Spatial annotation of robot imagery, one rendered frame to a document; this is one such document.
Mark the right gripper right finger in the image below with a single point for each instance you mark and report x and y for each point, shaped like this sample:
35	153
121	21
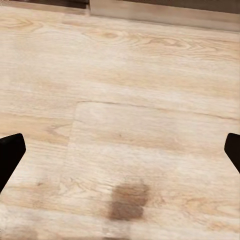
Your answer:
232	149

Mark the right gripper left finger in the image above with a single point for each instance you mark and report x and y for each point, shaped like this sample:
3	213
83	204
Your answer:
12	150

